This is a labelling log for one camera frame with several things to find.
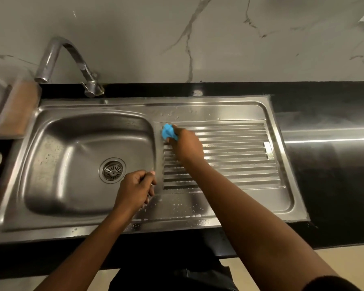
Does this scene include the person's right hand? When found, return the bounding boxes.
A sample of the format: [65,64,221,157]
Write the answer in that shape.
[165,124,205,163]

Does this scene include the person's left hand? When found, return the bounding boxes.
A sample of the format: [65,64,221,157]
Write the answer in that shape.
[114,170,157,213]

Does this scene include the stainless steel sink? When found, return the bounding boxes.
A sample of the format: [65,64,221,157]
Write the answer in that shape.
[0,94,309,246]

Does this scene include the round sink drain strainer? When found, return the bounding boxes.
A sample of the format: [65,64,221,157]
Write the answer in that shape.
[98,157,127,183]

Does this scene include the clear plastic container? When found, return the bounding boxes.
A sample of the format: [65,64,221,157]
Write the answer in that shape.
[0,70,42,140]

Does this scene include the person's right forearm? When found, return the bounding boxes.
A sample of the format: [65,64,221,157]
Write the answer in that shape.
[182,157,340,291]

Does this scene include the chrome faucet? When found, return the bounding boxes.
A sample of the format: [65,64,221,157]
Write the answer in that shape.
[34,36,105,98]

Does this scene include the person's left forearm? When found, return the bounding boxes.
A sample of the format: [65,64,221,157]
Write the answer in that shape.
[33,205,137,291]

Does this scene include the person's dark clothing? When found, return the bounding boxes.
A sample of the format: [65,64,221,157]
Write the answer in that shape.
[109,260,239,291]

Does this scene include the blue cleaning cloth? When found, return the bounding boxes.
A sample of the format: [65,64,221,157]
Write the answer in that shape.
[161,123,179,142]

